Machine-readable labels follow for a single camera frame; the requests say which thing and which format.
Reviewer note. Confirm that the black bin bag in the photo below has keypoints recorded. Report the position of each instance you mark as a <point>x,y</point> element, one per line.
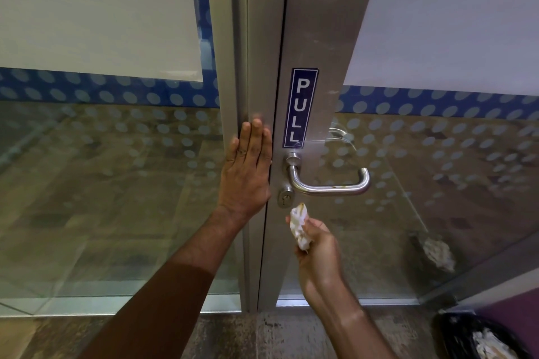
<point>454,337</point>

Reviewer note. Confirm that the round steel key cylinder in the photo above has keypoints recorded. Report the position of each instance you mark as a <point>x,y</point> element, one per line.
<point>286,197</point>

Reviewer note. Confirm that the person's left middle finger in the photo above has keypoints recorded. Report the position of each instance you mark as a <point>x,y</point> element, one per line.
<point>257,135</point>

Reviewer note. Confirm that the aluminium framed glass door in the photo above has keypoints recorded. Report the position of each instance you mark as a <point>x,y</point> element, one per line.
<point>337,34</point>

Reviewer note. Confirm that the purple panel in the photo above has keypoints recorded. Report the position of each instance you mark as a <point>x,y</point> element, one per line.
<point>513,312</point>

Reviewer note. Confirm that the person's right forearm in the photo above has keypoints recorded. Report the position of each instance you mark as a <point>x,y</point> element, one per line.
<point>353,329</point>

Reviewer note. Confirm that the person's left little finger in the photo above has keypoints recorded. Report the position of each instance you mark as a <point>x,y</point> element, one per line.
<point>233,149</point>

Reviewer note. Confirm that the blue door sign sticker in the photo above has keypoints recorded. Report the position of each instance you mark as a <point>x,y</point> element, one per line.
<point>300,108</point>

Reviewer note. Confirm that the white tissue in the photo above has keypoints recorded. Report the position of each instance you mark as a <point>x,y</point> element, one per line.
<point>300,226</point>

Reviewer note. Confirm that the fixed glass panel with frame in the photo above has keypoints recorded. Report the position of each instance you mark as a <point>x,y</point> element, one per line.
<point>105,119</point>

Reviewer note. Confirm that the crumpled white waste paper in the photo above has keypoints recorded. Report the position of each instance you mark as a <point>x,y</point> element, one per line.
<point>490,344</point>

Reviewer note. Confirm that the person's right thumb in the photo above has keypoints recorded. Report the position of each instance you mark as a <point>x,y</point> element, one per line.
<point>319,228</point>

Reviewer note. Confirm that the person's right hand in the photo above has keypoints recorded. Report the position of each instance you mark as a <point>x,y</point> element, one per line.
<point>322,262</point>

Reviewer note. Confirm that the person's left forearm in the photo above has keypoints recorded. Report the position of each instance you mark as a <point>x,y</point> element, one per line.
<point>168,287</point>

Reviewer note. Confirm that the person's left hand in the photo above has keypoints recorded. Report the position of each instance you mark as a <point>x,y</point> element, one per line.
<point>244,178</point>

